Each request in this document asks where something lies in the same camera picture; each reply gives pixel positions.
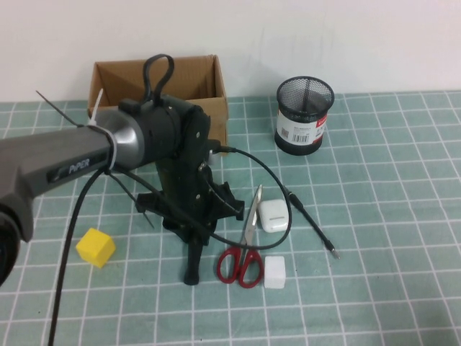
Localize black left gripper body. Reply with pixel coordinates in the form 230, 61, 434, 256
137, 107, 246, 221

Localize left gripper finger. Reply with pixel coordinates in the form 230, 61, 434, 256
200, 220, 217, 246
164, 220, 192, 243

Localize black-handled screwdriver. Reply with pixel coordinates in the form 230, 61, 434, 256
183, 234, 202, 285

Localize red-handled scissors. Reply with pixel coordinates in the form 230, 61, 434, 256
216, 184, 264, 288

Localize white earbuds case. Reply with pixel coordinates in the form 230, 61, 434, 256
258, 199, 292, 233

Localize black zip tie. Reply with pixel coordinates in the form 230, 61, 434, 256
35, 89, 89, 130
104, 168, 156, 229

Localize white cube block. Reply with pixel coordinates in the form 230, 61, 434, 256
264, 254, 287, 288

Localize yellow cube block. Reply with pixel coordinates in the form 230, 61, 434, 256
76, 227, 117, 268

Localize black pen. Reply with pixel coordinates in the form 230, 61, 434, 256
282, 184, 341, 260

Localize black mesh pen holder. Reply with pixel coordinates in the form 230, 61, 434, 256
274, 75, 335, 156

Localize white zip tie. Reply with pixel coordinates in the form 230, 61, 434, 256
87, 88, 118, 170

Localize brown cardboard box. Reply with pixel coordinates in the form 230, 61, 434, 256
87, 53, 229, 156

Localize black plastic bracket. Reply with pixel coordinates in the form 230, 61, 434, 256
215, 182, 235, 208

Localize black looped gripper cable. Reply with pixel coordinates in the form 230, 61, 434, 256
143, 53, 176, 105

